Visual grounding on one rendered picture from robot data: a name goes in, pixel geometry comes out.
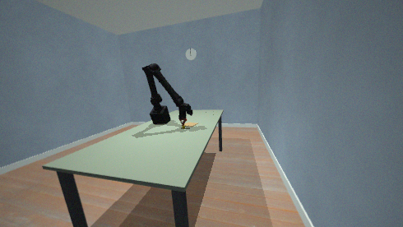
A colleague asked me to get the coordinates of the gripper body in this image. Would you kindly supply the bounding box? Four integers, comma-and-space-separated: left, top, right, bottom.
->
178, 111, 186, 119

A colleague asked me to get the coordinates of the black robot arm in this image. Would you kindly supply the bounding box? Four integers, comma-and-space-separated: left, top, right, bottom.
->
142, 63, 192, 116

